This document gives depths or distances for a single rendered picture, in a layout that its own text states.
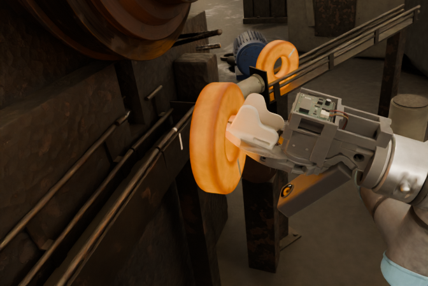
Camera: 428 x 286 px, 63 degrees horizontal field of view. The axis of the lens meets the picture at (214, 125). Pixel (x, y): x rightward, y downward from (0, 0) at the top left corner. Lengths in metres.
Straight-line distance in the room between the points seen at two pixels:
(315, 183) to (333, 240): 1.03
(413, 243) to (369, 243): 1.01
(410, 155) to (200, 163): 0.24
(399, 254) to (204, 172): 0.27
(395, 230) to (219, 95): 0.29
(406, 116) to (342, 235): 0.52
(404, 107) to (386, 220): 0.80
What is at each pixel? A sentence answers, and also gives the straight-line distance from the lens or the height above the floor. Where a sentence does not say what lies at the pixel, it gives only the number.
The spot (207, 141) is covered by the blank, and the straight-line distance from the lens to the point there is 0.42.
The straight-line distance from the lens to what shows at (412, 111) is 1.31.
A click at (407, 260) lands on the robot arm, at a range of 0.52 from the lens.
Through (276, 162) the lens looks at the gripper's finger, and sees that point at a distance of 0.43.
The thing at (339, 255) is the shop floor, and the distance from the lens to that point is 1.45.
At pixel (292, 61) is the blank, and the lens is 1.13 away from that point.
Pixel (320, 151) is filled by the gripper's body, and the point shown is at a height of 0.84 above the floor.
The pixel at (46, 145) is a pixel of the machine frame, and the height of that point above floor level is 0.81.
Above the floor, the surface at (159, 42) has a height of 0.90.
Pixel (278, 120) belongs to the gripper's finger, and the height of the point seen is 0.85.
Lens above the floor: 1.07
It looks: 28 degrees down
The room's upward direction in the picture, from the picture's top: 7 degrees counter-clockwise
